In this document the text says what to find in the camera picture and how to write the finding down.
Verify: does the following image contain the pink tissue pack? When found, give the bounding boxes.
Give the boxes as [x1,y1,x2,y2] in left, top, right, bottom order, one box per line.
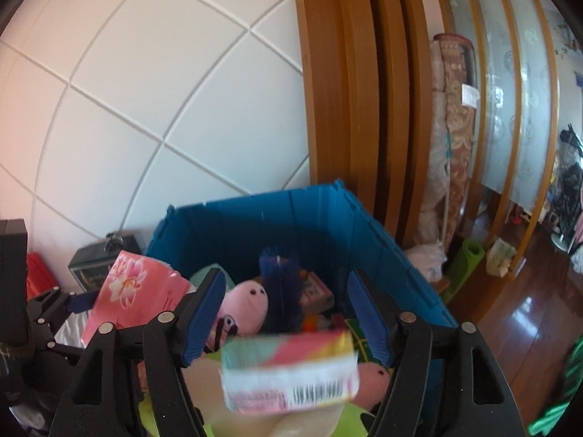
[81,251,191,346]

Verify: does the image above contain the pink pig plush green dress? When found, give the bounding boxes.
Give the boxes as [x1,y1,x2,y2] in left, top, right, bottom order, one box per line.
[190,263,269,353]

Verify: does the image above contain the colourful small carton box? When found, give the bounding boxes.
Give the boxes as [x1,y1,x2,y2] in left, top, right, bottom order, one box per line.
[219,330,360,415]

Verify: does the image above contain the pink pig plush blue body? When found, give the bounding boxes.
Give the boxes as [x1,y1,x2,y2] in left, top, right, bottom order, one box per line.
[351,362,391,412]

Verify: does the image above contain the red bear plastic case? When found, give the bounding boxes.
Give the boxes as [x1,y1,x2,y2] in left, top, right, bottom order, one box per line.
[26,253,58,300]

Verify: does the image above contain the green frog plush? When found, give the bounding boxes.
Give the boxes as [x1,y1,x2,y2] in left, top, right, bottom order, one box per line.
[203,402,372,436]

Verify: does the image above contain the black gift bag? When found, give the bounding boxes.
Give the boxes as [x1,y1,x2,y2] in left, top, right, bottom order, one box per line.
[68,232,142,291]

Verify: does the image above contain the green yoga mat roll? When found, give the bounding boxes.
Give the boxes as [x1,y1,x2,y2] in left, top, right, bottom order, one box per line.
[440,239,485,305]

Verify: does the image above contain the blue plastic storage crate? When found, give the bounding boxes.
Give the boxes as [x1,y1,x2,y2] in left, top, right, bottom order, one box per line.
[146,182,455,327]

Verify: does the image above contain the rolled patterned rug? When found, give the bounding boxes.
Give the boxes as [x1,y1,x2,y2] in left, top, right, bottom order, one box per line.
[414,33,480,252]

